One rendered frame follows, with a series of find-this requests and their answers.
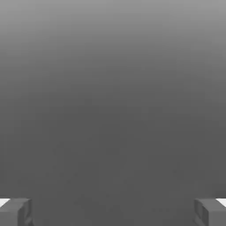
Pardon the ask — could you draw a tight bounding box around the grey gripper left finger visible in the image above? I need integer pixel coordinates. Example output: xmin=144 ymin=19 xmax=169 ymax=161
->
xmin=0 ymin=197 xmax=34 ymax=226

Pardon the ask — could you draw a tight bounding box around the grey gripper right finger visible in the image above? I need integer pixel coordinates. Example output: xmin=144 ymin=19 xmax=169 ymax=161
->
xmin=193 ymin=197 xmax=226 ymax=226

